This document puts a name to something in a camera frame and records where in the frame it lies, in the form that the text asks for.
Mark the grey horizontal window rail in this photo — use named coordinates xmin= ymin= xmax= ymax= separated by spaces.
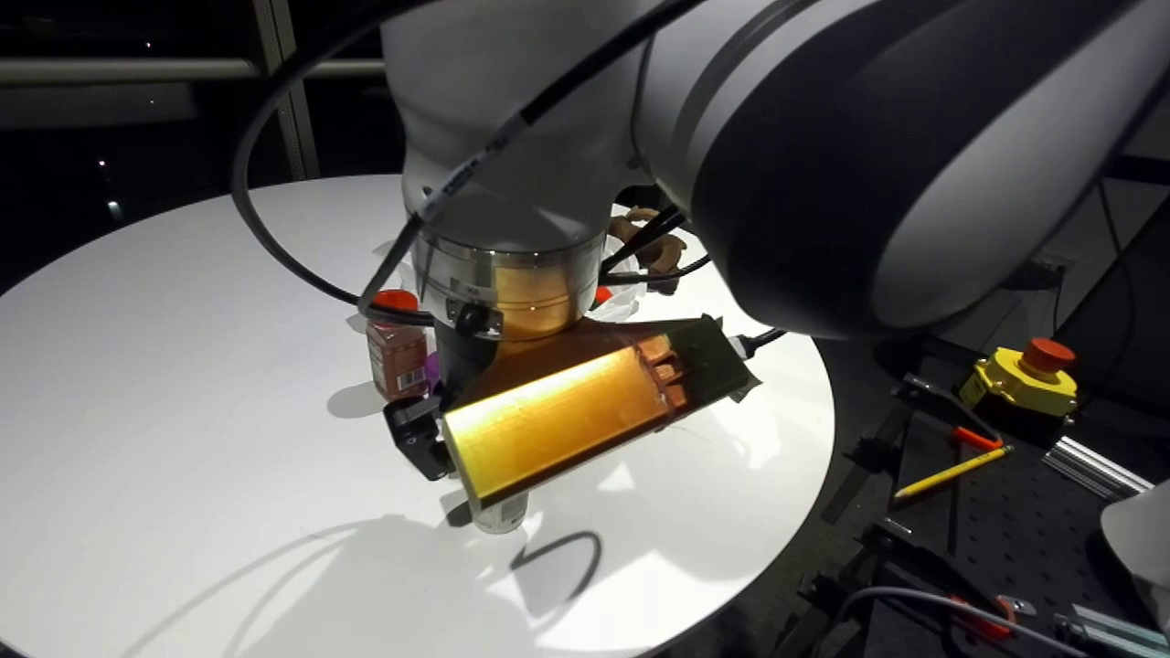
xmin=0 ymin=56 xmax=394 ymax=89

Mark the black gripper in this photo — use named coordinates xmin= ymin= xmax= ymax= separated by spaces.
xmin=380 ymin=299 xmax=504 ymax=485

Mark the brown plush toy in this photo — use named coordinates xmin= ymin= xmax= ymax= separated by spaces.
xmin=605 ymin=209 xmax=693 ymax=299

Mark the grey window mullion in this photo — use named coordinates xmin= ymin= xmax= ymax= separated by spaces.
xmin=249 ymin=0 xmax=321 ymax=182

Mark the grey floor cable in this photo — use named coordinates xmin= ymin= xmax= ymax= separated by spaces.
xmin=837 ymin=580 xmax=1089 ymax=658

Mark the aluminium profile rail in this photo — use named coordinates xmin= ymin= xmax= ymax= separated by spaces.
xmin=1044 ymin=433 xmax=1156 ymax=498

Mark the spice jar red lid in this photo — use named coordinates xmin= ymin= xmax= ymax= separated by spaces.
xmin=363 ymin=290 xmax=431 ymax=401

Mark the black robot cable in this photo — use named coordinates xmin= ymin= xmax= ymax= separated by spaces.
xmin=230 ymin=0 xmax=700 ymax=330

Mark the teal handled tool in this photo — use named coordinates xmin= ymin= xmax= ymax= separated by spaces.
xmin=1068 ymin=603 xmax=1170 ymax=649

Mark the yellow emergency stop button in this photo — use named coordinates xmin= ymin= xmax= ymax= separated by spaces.
xmin=957 ymin=332 xmax=1081 ymax=425

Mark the white rounded object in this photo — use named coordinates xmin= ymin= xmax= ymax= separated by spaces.
xmin=1096 ymin=477 xmax=1170 ymax=628

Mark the red handled tool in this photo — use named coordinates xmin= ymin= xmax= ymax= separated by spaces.
xmin=946 ymin=419 xmax=1010 ymax=458

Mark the yellow pencil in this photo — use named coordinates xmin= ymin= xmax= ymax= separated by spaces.
xmin=892 ymin=441 xmax=1011 ymax=503

